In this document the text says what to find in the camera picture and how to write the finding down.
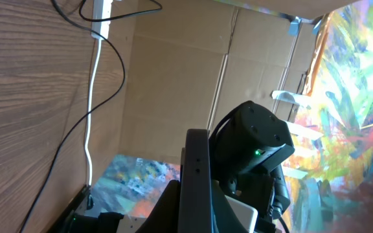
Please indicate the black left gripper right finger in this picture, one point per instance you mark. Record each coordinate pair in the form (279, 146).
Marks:
(224, 216)

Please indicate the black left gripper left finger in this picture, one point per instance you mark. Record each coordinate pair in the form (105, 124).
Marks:
(164, 216)

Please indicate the blue Samsung Galaxy smartphone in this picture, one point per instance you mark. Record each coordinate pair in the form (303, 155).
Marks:
(195, 206)

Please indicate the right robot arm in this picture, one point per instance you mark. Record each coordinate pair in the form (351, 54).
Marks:
(246, 150)

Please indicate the white power strip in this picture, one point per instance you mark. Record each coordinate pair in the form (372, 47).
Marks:
(101, 10)

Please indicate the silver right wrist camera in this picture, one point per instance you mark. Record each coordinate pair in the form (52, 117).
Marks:
(246, 214)

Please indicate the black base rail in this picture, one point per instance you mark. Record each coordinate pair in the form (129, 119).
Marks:
(73, 220)

